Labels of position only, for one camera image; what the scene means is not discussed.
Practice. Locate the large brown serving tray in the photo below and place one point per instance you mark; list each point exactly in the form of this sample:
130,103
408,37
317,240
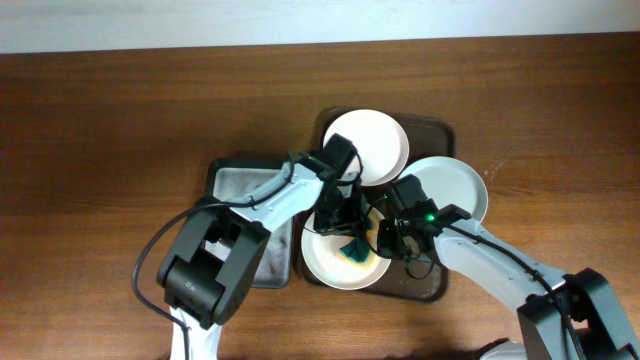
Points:
427,137

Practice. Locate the green and yellow sponge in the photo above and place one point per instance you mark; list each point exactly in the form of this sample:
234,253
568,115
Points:
360,251

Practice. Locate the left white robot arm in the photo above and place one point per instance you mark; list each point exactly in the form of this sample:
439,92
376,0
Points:
211,265

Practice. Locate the small black sponge tray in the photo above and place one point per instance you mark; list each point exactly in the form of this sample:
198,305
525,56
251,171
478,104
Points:
230,178

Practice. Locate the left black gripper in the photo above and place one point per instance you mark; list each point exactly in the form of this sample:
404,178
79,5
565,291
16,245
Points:
350,223

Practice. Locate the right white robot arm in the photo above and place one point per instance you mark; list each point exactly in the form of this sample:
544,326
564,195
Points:
561,315

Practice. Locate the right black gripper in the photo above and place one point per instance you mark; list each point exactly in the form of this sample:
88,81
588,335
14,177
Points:
385,245

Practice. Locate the white plate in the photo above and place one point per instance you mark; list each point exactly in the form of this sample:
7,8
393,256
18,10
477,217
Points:
381,143
323,257
448,180

